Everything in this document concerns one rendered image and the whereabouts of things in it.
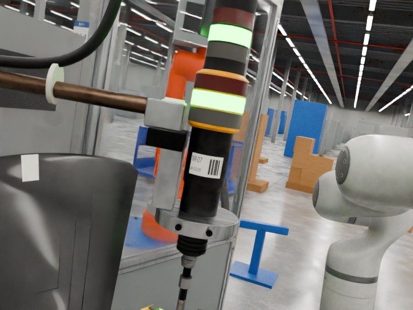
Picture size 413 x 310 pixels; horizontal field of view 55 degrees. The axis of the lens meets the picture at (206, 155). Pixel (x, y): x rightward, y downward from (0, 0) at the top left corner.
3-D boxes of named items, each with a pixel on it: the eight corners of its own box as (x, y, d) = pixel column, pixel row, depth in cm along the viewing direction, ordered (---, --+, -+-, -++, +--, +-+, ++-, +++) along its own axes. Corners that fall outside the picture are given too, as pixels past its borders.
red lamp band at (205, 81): (191, 87, 30) (193, 71, 30) (195, 89, 35) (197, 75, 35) (247, 96, 30) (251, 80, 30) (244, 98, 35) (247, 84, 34)
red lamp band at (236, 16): (209, 20, 30) (212, 3, 30) (211, 29, 34) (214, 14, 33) (253, 28, 30) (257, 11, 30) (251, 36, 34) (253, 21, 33)
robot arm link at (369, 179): (375, 229, 98) (307, 219, 101) (379, 181, 100) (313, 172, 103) (472, 221, 50) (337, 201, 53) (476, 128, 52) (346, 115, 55)
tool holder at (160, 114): (121, 224, 30) (141, 96, 29) (140, 203, 37) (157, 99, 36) (237, 246, 30) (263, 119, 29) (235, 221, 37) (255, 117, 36)
